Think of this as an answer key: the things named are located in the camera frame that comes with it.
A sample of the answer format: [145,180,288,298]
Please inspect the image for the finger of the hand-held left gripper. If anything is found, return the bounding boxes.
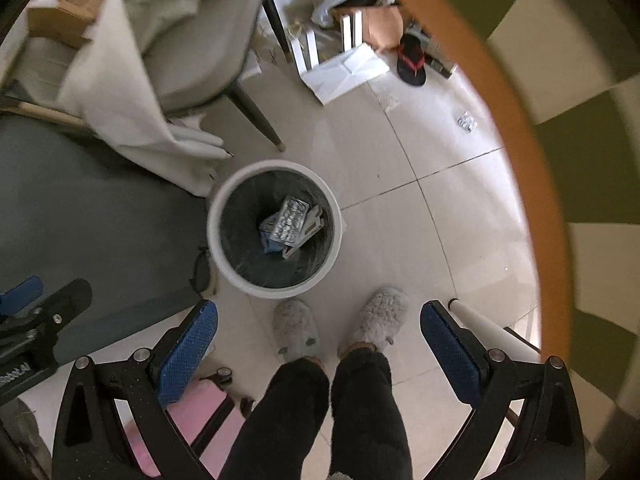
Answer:
[22,278,94,368]
[0,275,45,317]

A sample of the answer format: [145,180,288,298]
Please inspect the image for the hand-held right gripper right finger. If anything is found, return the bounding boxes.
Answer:
[419,300,587,480]

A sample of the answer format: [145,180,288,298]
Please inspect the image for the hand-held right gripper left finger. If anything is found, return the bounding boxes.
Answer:
[51,299,219,480]

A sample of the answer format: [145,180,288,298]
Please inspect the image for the white round trash can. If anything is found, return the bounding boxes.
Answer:
[206,159,344,301]

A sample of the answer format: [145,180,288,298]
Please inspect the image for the black trash bag liner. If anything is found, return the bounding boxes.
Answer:
[218,170,335,289]

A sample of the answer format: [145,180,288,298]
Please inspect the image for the grey fluffy slipper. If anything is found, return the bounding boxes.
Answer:
[337,287,410,359]
[272,298,324,364]

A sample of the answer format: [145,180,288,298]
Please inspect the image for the dark grey rug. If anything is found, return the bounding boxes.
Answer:
[0,114,217,367]

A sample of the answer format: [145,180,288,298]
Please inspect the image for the person's right leg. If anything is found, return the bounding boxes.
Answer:
[327,347,414,480]

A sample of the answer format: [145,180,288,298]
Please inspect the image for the person's leg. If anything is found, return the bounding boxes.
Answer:
[327,347,414,480]
[216,356,332,480]

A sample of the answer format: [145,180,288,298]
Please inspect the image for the person's left leg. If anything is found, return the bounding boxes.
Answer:
[216,356,332,480]

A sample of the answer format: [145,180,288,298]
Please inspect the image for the blue white medicine box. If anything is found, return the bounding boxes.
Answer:
[258,211,287,255]

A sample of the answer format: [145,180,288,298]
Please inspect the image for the silver blister pack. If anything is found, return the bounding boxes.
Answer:
[270,196,312,244]

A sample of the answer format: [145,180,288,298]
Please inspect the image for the white yellow medicine box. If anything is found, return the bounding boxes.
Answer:
[281,204,326,261]

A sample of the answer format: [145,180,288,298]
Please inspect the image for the wooden stick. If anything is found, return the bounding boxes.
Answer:
[0,97,97,135]

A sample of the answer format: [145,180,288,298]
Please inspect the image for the white cloth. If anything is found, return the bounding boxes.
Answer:
[55,0,235,199]

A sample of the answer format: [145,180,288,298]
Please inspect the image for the round table with orange rim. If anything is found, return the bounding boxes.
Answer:
[364,0,640,480]

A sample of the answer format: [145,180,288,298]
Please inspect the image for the grey upholstered chair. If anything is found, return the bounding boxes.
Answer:
[10,0,287,154]

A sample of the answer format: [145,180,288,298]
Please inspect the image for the brown cardboard box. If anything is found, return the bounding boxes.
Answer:
[26,0,121,50]

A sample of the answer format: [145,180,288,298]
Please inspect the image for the black red flip-flop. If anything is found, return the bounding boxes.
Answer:
[396,32,429,88]

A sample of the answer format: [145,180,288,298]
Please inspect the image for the white paper sheets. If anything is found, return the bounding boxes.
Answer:
[299,42,391,107]

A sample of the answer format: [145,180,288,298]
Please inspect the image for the white foam board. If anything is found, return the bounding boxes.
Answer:
[340,10,365,53]
[289,27,321,73]

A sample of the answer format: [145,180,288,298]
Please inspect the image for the green cream checkered tablecloth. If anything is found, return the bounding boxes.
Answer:
[430,0,640,480]

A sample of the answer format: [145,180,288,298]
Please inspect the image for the open cardboard box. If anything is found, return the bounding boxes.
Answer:
[332,5,405,53]

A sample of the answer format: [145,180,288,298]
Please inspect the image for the black cable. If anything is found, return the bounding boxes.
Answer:
[188,246,217,295]

